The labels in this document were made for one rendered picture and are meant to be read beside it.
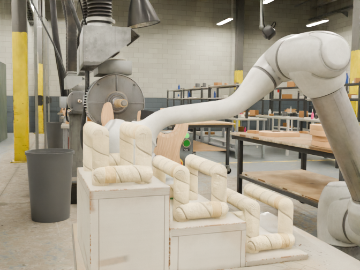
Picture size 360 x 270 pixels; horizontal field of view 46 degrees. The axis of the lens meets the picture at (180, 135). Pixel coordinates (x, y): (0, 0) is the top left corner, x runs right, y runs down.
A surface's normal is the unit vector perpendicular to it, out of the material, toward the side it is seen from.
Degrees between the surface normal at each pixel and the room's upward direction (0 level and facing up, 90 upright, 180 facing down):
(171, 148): 86
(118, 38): 90
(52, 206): 93
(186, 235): 90
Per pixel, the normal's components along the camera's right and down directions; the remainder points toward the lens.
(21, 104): 0.27, 0.08
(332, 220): -0.92, 0.04
